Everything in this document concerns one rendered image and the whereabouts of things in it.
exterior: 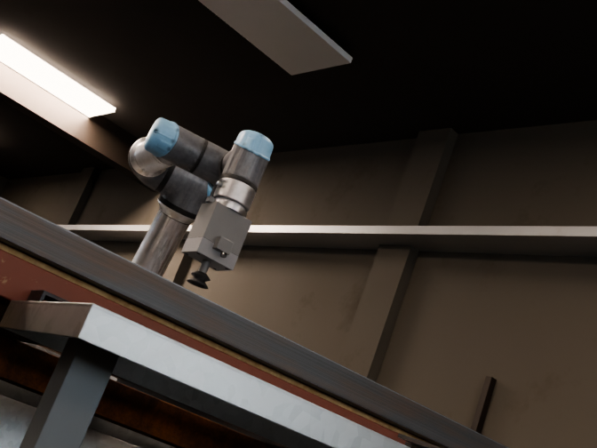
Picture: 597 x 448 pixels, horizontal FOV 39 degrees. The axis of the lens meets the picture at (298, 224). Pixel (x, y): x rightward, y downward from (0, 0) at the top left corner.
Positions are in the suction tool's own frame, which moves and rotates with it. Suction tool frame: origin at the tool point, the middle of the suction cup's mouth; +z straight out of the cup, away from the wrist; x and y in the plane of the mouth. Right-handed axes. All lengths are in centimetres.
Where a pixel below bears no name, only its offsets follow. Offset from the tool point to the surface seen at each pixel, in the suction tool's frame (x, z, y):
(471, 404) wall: 211, -57, 296
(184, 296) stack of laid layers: -44, 12, -23
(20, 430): 34, 36, -7
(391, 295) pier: 290, -116, 279
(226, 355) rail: -44.1, 16.1, -14.0
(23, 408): 34.2, 31.7, -8.8
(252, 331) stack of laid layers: -44.3, 11.8, -11.6
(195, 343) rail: -44, 16, -19
